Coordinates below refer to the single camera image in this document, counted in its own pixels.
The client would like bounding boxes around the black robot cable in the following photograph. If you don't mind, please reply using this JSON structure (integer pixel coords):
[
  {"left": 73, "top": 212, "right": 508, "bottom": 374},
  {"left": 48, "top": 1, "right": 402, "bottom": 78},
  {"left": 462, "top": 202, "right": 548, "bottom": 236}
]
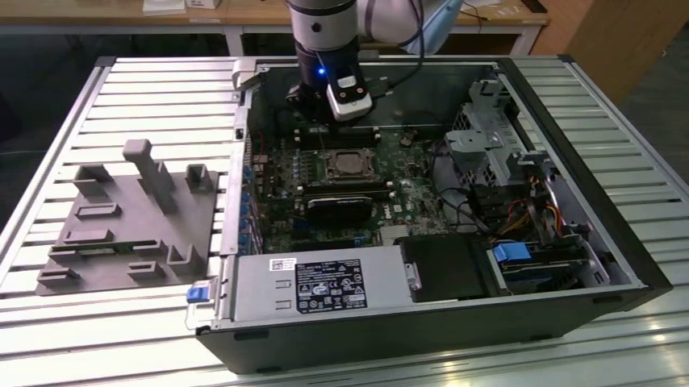
[{"left": 370, "top": 0, "right": 432, "bottom": 98}]

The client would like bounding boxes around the blue case latch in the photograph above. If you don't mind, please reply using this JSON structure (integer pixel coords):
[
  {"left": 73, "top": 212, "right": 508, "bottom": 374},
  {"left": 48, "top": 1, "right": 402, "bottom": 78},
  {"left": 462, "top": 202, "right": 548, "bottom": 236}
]
[{"left": 185, "top": 281, "right": 213, "bottom": 304}]

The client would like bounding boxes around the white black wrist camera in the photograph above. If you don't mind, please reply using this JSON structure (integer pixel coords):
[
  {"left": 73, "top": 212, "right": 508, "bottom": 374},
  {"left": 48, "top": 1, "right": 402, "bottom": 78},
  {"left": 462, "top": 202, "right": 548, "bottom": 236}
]
[{"left": 325, "top": 74, "right": 376, "bottom": 123}]

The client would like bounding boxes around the wooden desk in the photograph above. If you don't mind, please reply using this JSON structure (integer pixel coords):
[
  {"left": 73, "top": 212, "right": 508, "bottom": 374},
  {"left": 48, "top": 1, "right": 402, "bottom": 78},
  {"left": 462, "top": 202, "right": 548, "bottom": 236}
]
[{"left": 0, "top": 0, "right": 553, "bottom": 57}]

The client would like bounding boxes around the black plastic drive cover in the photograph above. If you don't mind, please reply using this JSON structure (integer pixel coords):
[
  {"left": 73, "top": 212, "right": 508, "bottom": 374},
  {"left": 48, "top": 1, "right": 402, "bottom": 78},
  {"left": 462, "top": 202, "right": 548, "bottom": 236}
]
[{"left": 394, "top": 234, "right": 501, "bottom": 304}]

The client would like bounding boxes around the black graphics card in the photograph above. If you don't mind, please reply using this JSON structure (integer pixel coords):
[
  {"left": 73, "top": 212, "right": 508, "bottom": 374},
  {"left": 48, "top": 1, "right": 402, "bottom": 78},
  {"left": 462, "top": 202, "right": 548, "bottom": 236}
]
[{"left": 305, "top": 195, "right": 376, "bottom": 226}]

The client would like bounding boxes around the silver metal drive cage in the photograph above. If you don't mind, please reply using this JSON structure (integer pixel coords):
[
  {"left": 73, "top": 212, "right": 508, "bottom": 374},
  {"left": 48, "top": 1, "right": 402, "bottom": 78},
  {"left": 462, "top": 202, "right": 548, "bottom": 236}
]
[{"left": 444, "top": 78, "right": 553, "bottom": 187}]

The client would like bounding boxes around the silver power supply unit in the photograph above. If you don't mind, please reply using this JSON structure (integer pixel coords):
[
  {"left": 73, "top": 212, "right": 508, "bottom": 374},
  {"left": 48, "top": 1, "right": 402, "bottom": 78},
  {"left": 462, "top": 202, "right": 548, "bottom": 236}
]
[{"left": 213, "top": 243, "right": 420, "bottom": 324}]

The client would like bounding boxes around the grey parts rack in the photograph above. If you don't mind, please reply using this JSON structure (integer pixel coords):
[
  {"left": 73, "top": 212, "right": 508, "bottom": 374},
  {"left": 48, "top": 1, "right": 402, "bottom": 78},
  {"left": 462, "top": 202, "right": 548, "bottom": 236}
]
[{"left": 32, "top": 138, "right": 223, "bottom": 298}]

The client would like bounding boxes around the wooden cabinet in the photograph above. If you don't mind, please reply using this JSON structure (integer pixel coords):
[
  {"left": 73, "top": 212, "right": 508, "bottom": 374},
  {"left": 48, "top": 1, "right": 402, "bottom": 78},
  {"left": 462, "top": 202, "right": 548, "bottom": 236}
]
[{"left": 531, "top": 0, "right": 689, "bottom": 105}]

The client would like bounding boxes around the CPU socket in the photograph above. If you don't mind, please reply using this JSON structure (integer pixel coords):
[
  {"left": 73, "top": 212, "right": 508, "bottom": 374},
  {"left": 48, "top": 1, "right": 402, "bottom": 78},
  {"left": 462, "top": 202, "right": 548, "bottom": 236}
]
[{"left": 317, "top": 147, "right": 382, "bottom": 181}]

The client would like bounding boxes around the blue disk carrier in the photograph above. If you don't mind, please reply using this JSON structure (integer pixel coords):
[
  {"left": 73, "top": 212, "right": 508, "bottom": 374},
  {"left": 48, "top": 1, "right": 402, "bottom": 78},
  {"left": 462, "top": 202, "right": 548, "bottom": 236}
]
[{"left": 489, "top": 240, "right": 592, "bottom": 292}]

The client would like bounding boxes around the green motherboard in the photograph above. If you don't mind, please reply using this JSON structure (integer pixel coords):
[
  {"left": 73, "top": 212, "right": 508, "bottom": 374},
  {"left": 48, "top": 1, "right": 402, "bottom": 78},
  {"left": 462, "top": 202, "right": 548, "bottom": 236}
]
[{"left": 245, "top": 127, "right": 453, "bottom": 257}]

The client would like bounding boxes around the black PC case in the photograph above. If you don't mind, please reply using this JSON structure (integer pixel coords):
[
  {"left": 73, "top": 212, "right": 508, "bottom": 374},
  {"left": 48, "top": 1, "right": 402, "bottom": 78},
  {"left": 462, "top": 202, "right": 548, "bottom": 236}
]
[{"left": 194, "top": 54, "right": 675, "bottom": 374}]

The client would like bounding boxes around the black cable bundle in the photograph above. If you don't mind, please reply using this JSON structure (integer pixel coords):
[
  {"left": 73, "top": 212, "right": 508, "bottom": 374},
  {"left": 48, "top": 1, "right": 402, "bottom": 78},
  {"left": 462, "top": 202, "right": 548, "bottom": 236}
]
[{"left": 437, "top": 185, "right": 510, "bottom": 237}]

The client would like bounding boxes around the silver chipset heat sink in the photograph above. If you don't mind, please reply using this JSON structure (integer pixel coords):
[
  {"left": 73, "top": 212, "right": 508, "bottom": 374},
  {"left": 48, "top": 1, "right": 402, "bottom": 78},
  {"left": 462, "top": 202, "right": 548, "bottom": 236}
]
[{"left": 378, "top": 224, "right": 412, "bottom": 246}]

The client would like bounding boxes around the yellow red wire bundle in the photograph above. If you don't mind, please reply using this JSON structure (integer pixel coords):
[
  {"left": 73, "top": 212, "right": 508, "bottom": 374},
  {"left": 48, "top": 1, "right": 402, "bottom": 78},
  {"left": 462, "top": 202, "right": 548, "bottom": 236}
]
[{"left": 497, "top": 196, "right": 571, "bottom": 239}]

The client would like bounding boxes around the grey plastic case latch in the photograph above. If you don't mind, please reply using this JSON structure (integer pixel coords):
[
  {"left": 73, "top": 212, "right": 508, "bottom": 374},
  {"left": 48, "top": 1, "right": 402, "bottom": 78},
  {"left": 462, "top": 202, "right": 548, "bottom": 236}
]
[{"left": 230, "top": 57, "right": 271, "bottom": 93}]

